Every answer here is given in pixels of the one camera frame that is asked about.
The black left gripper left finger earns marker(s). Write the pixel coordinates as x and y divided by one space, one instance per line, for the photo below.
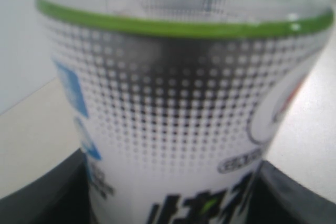
59 196

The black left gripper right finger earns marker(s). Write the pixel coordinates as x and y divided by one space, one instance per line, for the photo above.
279 199

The clear labelled drink bottle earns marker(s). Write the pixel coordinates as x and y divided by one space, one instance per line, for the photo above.
176 101

